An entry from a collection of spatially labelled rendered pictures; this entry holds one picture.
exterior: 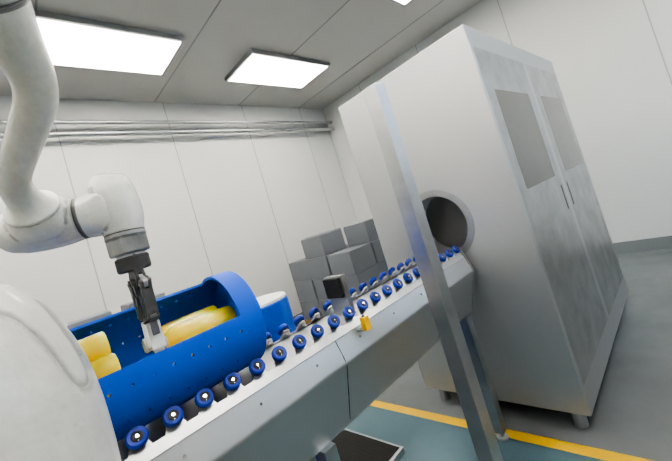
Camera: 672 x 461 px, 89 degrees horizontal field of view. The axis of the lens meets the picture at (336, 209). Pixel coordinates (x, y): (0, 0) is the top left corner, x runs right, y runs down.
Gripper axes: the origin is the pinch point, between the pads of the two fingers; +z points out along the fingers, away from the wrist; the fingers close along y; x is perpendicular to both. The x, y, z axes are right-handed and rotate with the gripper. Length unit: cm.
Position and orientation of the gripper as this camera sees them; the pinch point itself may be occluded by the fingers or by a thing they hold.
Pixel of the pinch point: (153, 334)
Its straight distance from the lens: 99.6
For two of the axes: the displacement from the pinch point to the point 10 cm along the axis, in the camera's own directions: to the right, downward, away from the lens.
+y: -6.5, 2.3, 7.2
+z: 2.9, 9.6, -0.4
